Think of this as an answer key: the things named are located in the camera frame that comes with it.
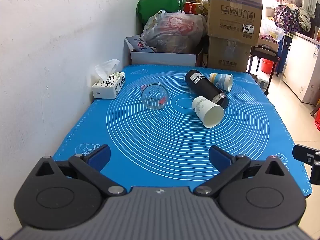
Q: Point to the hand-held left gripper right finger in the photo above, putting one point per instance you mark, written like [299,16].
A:
[220,158]

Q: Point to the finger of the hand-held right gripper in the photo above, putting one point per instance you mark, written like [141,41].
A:
[303,152]

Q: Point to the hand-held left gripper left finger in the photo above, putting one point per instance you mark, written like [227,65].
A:
[100,156]

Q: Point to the white paper cup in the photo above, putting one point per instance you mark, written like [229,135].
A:
[207,110]

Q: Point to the paper cup with blue print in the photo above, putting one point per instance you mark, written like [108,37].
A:
[222,81]

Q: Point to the clear glass cup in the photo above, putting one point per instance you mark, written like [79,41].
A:
[153,97]

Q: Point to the blue silicone baking mat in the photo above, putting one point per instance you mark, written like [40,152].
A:
[162,142]

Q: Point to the white tissue box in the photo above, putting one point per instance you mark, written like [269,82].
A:
[107,86]

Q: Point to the black thermos bottle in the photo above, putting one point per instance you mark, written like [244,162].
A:
[202,85]

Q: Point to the white chest freezer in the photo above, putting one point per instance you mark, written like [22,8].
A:
[300,67]

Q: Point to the red bucket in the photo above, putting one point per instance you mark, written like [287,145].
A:
[267,66]

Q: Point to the plain brown cardboard box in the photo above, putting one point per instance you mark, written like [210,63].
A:
[225,55]

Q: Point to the black stool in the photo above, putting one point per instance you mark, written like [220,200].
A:
[262,51]

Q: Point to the white cardboard box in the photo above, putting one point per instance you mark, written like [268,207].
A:
[162,58]

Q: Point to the small pink box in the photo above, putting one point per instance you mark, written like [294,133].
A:
[268,42]

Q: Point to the white plastic bag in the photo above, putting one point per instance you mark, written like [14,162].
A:
[272,31]

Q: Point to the clear plastic bag red contents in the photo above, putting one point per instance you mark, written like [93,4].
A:
[175,32]

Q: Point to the purple floral bag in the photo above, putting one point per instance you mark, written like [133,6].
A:
[287,17]

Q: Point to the large brown cardboard box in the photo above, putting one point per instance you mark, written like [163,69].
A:
[232,12]

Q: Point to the red carton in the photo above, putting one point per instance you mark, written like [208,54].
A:
[191,7]

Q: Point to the green bag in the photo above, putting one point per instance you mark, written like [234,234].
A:
[155,0]

